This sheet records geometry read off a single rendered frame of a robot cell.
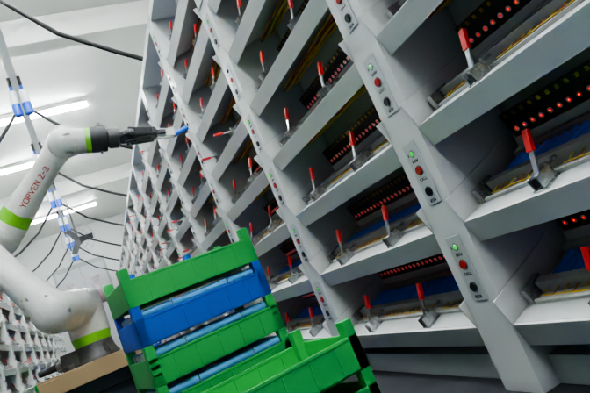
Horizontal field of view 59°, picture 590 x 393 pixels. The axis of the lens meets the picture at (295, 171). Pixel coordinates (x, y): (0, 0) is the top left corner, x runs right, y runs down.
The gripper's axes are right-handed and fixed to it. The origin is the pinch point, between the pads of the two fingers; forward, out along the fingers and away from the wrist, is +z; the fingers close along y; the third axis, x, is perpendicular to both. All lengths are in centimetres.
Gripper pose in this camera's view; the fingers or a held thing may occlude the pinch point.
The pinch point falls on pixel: (165, 132)
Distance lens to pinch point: 201.1
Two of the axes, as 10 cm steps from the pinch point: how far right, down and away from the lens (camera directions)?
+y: -3.3, 3.2, 8.9
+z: 9.2, -1.2, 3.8
